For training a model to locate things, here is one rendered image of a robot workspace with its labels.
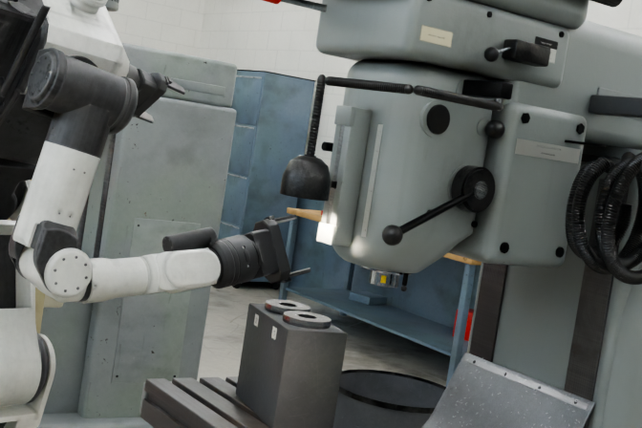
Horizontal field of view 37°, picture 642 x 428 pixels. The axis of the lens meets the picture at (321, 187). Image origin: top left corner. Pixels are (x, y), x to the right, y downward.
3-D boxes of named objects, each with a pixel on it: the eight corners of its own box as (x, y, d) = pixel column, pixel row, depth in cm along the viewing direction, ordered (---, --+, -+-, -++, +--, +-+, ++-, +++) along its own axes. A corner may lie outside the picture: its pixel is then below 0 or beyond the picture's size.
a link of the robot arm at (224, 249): (246, 282, 172) (193, 296, 164) (213, 289, 180) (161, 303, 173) (230, 221, 173) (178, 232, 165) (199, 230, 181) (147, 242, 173)
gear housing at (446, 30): (407, 54, 135) (417, -17, 134) (310, 52, 154) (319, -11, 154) (566, 91, 154) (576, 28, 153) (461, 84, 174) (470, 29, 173)
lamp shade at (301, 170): (269, 191, 141) (275, 149, 140) (301, 194, 146) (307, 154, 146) (307, 200, 136) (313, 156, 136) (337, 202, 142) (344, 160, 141)
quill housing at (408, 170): (382, 277, 140) (417, 58, 138) (304, 251, 156) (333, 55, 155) (476, 282, 151) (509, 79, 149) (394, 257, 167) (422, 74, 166)
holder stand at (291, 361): (271, 431, 172) (288, 322, 171) (234, 394, 192) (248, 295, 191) (332, 432, 177) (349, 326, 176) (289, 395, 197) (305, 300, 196)
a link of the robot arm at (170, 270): (224, 284, 168) (157, 290, 159) (197, 289, 174) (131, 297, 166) (220, 246, 168) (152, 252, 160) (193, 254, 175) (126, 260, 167)
